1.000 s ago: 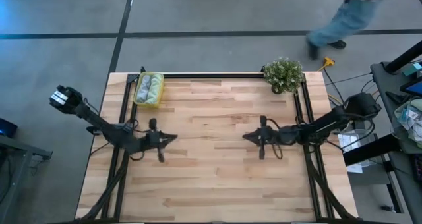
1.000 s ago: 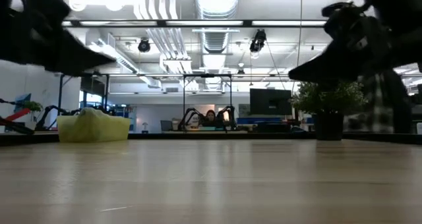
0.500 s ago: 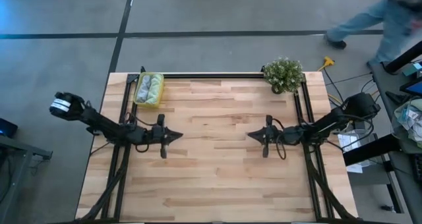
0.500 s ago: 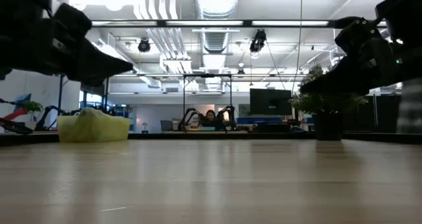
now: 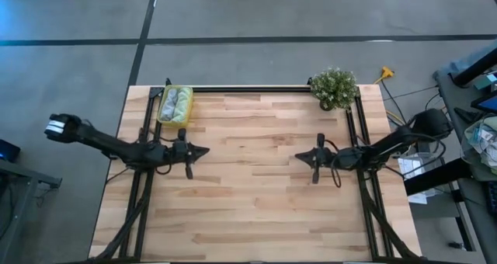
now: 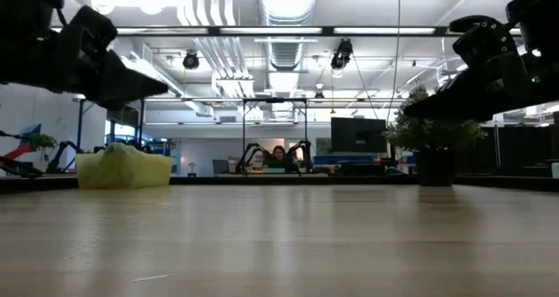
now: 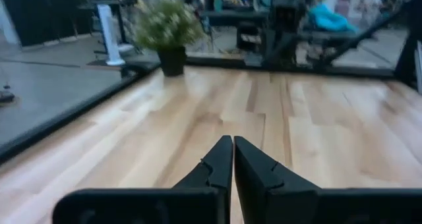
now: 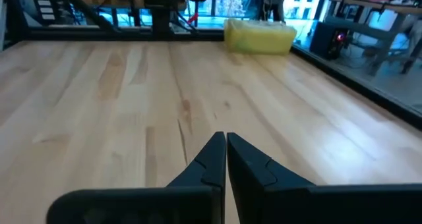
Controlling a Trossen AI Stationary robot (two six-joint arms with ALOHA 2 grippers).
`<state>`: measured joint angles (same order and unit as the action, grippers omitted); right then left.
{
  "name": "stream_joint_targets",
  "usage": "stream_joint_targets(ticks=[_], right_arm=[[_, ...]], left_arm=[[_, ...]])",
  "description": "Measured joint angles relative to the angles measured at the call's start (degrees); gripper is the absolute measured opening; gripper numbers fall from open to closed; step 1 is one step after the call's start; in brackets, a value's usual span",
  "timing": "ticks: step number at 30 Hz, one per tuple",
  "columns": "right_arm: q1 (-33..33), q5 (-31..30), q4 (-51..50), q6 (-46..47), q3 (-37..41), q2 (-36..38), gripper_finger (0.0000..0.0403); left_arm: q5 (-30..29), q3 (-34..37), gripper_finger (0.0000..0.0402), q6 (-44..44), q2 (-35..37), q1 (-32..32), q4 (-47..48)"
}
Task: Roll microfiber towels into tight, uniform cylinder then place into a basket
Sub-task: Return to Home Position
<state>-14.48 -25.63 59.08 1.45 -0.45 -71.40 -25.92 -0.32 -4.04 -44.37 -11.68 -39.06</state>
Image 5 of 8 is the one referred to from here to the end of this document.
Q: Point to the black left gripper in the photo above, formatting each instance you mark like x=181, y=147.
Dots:
x=182, y=151

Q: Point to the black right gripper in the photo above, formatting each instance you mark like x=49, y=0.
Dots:
x=321, y=157

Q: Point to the yellow translucent plastic basket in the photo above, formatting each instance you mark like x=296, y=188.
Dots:
x=190, y=116

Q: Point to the green microfiber towel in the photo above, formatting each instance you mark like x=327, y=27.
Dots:
x=182, y=105

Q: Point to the grey microfiber towel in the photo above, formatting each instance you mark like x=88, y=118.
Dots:
x=169, y=105

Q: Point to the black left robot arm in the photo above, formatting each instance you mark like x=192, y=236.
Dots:
x=108, y=143

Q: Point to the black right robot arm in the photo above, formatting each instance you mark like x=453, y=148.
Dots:
x=388, y=143

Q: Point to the small potted green plant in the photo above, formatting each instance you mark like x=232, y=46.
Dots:
x=334, y=87

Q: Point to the clear plastic bin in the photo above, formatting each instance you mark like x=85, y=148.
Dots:
x=421, y=171

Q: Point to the yellow plug on floor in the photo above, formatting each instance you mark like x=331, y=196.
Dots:
x=387, y=72

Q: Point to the white paper sheet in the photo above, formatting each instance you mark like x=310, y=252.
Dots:
x=417, y=198

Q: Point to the black diagonal beam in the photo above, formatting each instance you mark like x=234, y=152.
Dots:
x=435, y=176
x=477, y=66

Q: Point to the grey side table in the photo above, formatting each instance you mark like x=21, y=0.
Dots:
x=450, y=97

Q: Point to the small black floor object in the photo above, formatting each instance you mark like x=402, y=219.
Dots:
x=456, y=245

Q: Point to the clear bag of cloths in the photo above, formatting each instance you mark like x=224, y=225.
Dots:
x=481, y=139

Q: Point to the grey metal cart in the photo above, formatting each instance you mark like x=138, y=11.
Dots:
x=23, y=178

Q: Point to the tablet with blue screen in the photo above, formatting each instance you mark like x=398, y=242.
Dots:
x=487, y=104

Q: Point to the black device with light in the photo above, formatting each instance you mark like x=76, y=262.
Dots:
x=7, y=151

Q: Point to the black keyboard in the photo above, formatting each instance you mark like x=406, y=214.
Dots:
x=493, y=198

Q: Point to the teal box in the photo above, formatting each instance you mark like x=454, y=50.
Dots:
x=487, y=79

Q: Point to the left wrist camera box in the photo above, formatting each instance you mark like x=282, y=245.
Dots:
x=180, y=148

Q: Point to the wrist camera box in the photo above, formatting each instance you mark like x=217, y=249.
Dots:
x=325, y=157
x=180, y=148

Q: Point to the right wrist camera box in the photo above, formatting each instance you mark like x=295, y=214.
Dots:
x=325, y=157

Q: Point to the black aluminium table frame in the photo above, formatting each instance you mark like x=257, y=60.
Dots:
x=256, y=89

